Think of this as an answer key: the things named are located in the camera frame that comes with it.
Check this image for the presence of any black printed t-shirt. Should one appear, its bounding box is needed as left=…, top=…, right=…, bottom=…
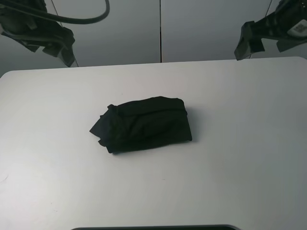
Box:
left=90, top=96, right=192, bottom=154

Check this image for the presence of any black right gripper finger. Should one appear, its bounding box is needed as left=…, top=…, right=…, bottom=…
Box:
left=234, top=21, right=265, bottom=60

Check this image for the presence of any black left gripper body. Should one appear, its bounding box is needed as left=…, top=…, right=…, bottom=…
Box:
left=0, top=0, right=66, bottom=52

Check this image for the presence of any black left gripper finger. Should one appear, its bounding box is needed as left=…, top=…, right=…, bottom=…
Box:
left=43, top=28, right=75, bottom=67

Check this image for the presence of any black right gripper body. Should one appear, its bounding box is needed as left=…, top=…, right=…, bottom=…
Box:
left=251, top=0, right=307, bottom=52

